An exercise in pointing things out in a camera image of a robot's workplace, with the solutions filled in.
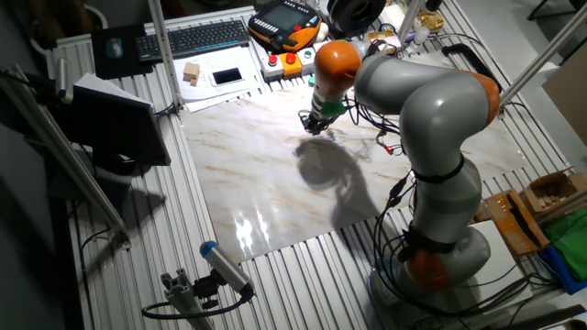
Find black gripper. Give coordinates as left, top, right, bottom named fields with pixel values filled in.
left=300, top=109, right=338, bottom=137

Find large wooden block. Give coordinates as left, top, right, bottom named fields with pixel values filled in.
left=183, top=61, right=201, bottom=83

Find orange box red button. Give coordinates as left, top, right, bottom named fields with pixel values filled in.
left=279, top=51, right=304, bottom=78

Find white box green button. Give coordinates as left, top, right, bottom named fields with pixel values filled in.
left=296, top=47, right=318, bottom=74

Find white marble pattern sheet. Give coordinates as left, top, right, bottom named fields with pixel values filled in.
left=179, top=49, right=531, bottom=265

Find white box red button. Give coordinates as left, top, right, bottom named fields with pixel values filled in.
left=260, top=53, right=285, bottom=79

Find white smartphone dark screen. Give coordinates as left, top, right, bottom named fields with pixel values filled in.
left=209, top=67, right=245, bottom=87

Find orange black teach pendant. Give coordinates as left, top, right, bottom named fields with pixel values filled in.
left=247, top=0, right=323, bottom=52

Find black filament spool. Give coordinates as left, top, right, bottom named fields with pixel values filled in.
left=327, top=0, right=388, bottom=39

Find small cardboard box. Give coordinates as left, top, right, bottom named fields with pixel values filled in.
left=366, top=30, right=400, bottom=50

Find white paper sheets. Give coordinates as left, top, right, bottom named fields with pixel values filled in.
left=172, top=45, right=265, bottom=114

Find small white bottle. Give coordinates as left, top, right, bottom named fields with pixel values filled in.
left=412, top=26, right=431, bottom=47

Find black computer keyboard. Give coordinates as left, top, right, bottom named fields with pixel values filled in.
left=135, top=19, right=251, bottom=63

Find golden shiny packet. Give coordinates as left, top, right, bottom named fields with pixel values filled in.
left=415, top=11, right=445, bottom=29

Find black mouse pad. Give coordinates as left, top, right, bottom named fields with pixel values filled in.
left=90, top=23, right=155, bottom=81

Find black computer monitor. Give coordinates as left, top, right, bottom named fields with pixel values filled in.
left=48, top=83, right=172, bottom=178

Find grey computer mouse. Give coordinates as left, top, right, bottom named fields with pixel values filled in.
left=105, top=37, right=124, bottom=60

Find short aluminium profile stub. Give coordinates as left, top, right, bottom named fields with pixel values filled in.
left=160, top=269, right=215, bottom=330

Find white sheet behind monitor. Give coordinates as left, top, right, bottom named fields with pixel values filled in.
left=73, top=72, right=152, bottom=107

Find orange flat box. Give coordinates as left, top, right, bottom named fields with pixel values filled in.
left=476, top=188, right=550, bottom=257

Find open cardboard box wood pieces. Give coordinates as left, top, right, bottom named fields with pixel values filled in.
left=517, top=167, right=587, bottom=216

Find black chair leg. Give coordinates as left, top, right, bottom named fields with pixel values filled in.
left=526, top=0, right=587, bottom=22

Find brown cardboard panel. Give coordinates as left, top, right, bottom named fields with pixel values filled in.
left=542, top=54, right=587, bottom=148

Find long diagonal aluminium bar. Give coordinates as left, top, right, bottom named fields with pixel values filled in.
left=0, top=63, right=132, bottom=248

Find green cloth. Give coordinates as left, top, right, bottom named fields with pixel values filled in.
left=543, top=208, right=587, bottom=283

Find blue bag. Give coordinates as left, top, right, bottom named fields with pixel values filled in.
left=538, top=245, right=587, bottom=296

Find dark wooden plank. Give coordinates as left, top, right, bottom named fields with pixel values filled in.
left=499, top=304, right=587, bottom=330

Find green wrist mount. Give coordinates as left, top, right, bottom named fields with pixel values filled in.
left=307, top=76, right=348, bottom=116

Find thin aluminium post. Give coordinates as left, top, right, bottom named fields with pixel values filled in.
left=396, top=0, right=426, bottom=45

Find silver camera blue cap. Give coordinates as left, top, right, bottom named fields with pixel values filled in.
left=199, top=240, right=256, bottom=297

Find upright aluminium profile post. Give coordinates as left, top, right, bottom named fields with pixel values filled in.
left=147, top=0, right=184, bottom=111

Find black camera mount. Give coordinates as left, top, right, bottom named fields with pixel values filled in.
left=192, top=269, right=226, bottom=311

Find black camera cable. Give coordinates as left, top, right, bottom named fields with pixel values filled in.
left=140, top=292, right=253, bottom=321

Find slanted aluminium frame bar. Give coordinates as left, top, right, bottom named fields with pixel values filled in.
left=498, top=2, right=587, bottom=109

